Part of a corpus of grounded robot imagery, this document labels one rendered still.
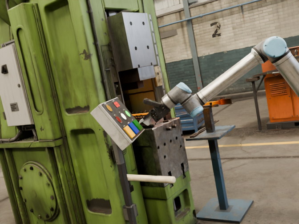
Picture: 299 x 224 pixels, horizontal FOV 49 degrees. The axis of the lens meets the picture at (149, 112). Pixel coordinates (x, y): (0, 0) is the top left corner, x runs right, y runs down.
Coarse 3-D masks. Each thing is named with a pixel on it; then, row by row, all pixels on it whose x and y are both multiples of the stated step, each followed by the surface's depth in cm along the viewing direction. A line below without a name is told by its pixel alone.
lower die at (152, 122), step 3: (138, 117) 255; (141, 117) 252; (138, 120) 248; (150, 120) 246; (153, 120) 248; (159, 120) 255; (162, 120) 258; (141, 123) 247; (153, 123) 248; (156, 123) 251; (159, 123) 254
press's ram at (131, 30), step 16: (112, 16) 235; (128, 16) 234; (144, 16) 250; (112, 32) 238; (128, 32) 233; (144, 32) 248; (128, 48) 233; (144, 48) 246; (128, 64) 236; (144, 64) 245
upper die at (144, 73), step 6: (150, 66) 251; (120, 72) 249; (126, 72) 245; (132, 72) 242; (138, 72) 239; (144, 72) 244; (150, 72) 250; (120, 78) 250; (126, 78) 246; (132, 78) 243; (138, 78) 240; (144, 78) 244
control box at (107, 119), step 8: (104, 104) 187; (112, 104) 197; (120, 104) 209; (96, 112) 183; (104, 112) 182; (112, 112) 188; (120, 112) 199; (104, 120) 183; (112, 120) 182; (128, 120) 201; (104, 128) 184; (112, 128) 183; (120, 128) 182; (112, 136) 184; (120, 136) 183; (128, 136) 183; (136, 136) 193; (120, 144) 184; (128, 144) 183
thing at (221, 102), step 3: (222, 99) 256; (225, 99) 254; (228, 99) 254; (207, 102) 263; (213, 102) 260; (216, 102) 259; (219, 102) 256; (222, 102) 257; (225, 102) 256; (228, 102) 254; (231, 102) 254
